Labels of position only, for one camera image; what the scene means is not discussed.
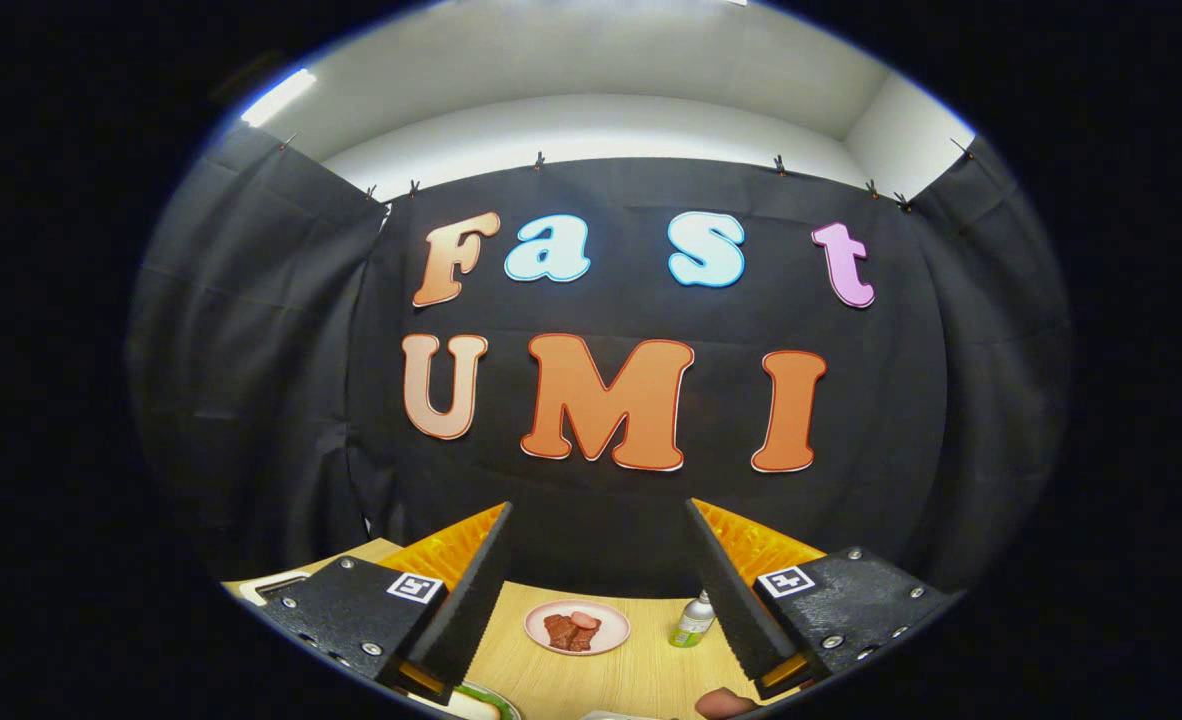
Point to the row of black cloth clips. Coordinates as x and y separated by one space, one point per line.
539 160

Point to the brown meat slab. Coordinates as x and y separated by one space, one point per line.
563 632

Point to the white toaster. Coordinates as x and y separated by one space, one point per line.
251 590

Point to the pink round plate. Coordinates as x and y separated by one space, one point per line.
616 628

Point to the white round plate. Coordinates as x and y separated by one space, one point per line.
511 707

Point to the silver green-label bottle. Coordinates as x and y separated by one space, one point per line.
691 628

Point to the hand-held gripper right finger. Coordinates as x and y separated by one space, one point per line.
736 615

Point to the red sausage slice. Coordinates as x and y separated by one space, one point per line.
586 620

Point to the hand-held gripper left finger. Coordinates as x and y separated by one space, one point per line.
471 615

